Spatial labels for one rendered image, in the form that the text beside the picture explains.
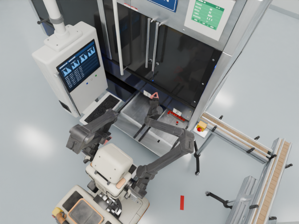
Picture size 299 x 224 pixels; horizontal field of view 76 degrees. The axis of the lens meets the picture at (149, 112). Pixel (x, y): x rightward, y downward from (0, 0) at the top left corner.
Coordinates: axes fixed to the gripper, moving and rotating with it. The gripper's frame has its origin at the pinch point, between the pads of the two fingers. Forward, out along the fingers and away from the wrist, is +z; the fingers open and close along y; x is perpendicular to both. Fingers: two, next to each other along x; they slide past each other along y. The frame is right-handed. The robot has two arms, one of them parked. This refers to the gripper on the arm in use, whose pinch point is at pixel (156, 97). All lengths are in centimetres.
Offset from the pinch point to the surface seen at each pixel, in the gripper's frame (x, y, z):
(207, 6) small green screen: -28, 72, 0
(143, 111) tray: 17.3, -34.7, 9.0
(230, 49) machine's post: -44, 52, -4
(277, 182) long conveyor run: -105, -47, -29
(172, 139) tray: -16.4, -41.3, -12.0
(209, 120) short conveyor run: -47, -35, 12
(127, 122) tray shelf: 28.2, -34.6, -6.1
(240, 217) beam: -88, -89, -52
